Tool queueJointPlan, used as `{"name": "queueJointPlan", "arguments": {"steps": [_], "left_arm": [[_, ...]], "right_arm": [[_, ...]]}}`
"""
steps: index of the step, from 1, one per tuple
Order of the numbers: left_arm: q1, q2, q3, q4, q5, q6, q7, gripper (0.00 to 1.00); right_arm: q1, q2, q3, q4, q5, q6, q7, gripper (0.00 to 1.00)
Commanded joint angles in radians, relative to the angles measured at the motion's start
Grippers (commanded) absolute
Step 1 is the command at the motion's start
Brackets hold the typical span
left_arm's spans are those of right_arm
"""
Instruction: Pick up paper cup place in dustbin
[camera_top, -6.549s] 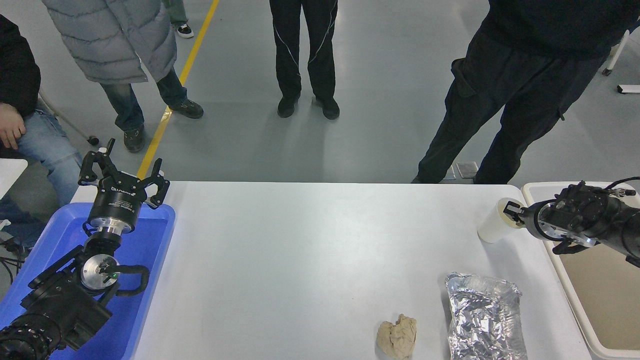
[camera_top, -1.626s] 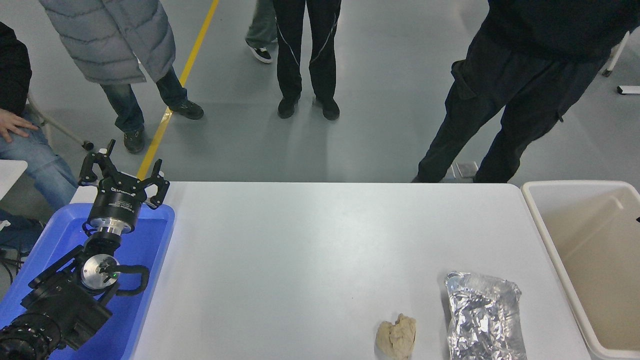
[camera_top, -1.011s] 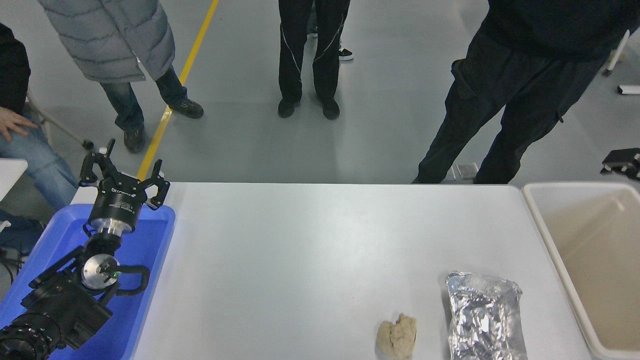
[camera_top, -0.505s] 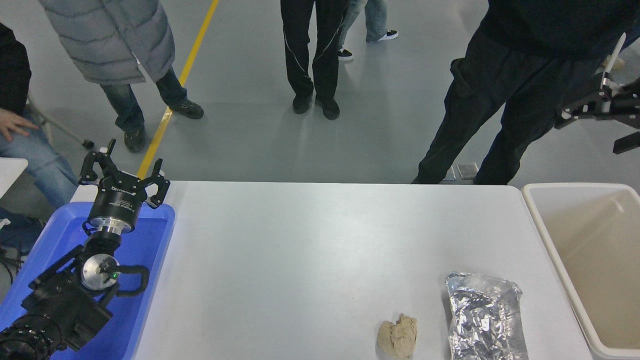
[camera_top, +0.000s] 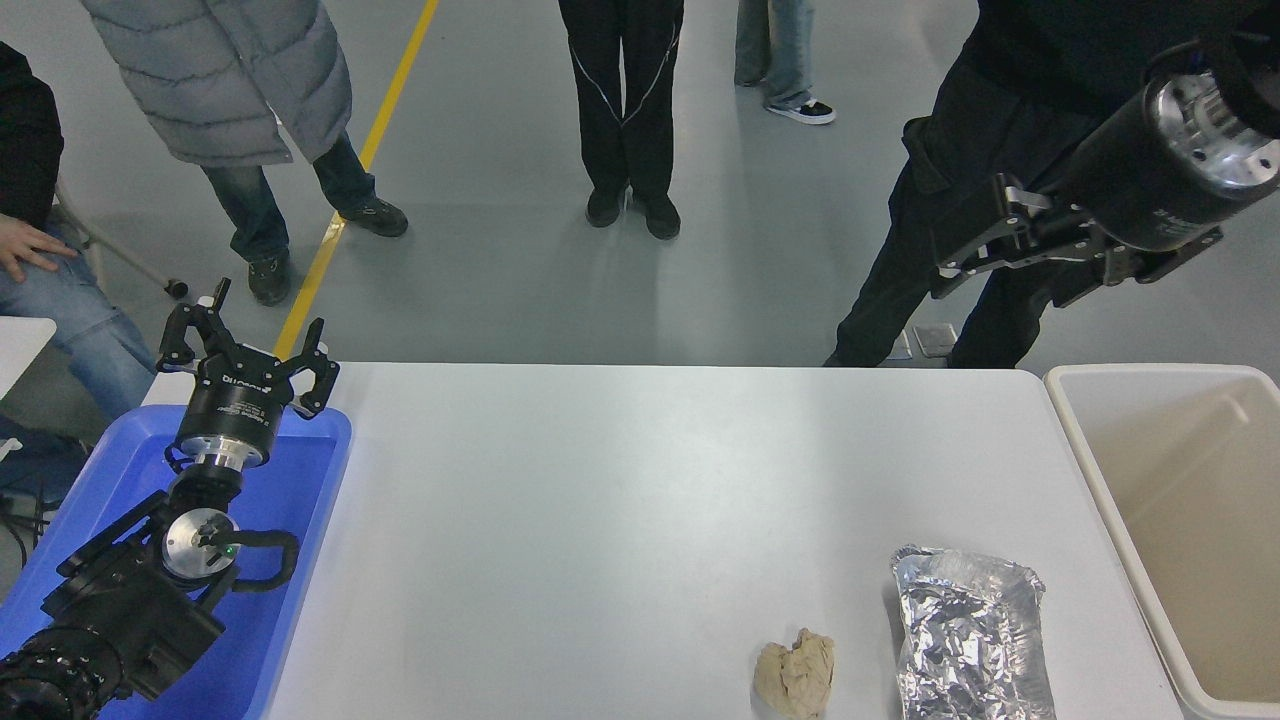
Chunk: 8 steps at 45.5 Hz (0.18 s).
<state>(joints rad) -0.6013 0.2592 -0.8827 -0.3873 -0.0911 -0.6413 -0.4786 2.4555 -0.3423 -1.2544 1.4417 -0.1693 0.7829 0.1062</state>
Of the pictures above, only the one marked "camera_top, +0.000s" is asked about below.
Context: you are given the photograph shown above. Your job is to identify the black floor cable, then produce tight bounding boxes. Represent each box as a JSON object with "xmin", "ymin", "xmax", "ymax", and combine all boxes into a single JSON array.
[{"xmin": 0, "ymin": 485, "xmax": 53, "ymax": 573}]

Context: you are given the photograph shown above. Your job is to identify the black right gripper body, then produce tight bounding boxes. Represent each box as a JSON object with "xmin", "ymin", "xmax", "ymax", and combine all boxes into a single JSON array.
[{"xmin": 1063, "ymin": 84, "xmax": 1238, "ymax": 286}]

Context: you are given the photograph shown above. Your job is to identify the blue plastic tray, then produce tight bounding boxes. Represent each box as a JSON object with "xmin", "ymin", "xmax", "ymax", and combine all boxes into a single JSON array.
[{"xmin": 0, "ymin": 405, "xmax": 353, "ymax": 720}]

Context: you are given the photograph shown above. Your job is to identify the person's hand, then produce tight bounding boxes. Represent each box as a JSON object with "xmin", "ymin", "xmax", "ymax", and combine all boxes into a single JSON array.
[{"xmin": 0, "ymin": 215, "xmax": 80, "ymax": 284}]

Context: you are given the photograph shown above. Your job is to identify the crumpled tan paper ball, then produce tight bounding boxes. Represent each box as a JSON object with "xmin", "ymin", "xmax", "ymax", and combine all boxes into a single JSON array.
[{"xmin": 752, "ymin": 628, "xmax": 836, "ymax": 720}]

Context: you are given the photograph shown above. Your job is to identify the standing person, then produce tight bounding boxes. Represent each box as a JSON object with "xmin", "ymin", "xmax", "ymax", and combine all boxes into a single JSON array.
[
  {"xmin": 78, "ymin": 0, "xmax": 410, "ymax": 308},
  {"xmin": 824, "ymin": 0, "xmax": 1280, "ymax": 370},
  {"xmin": 557, "ymin": 0, "xmax": 687, "ymax": 241}
]

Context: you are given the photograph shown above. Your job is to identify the wheeled chair frame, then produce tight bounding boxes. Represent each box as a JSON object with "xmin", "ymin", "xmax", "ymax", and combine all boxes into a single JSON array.
[{"xmin": 55, "ymin": 180, "xmax": 191, "ymax": 300}]

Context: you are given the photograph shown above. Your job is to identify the white side table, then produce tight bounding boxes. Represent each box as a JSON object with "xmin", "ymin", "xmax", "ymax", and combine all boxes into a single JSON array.
[{"xmin": 0, "ymin": 317, "xmax": 58, "ymax": 398}]

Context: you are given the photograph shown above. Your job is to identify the walking person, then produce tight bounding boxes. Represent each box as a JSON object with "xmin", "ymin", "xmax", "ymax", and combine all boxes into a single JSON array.
[{"xmin": 734, "ymin": 0, "xmax": 837, "ymax": 127}]

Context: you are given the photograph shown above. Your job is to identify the seated person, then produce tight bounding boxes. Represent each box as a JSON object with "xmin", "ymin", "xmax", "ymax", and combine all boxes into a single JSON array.
[{"xmin": 0, "ymin": 40, "xmax": 159, "ymax": 501}]

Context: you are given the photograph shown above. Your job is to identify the large pale plastic bin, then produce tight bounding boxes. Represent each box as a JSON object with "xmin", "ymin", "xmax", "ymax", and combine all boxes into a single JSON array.
[{"xmin": 1042, "ymin": 362, "xmax": 1280, "ymax": 720}]

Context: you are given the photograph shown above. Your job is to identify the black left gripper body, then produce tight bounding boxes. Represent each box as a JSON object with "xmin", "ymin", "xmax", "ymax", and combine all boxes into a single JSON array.
[{"xmin": 178, "ymin": 346, "xmax": 299, "ymax": 453}]

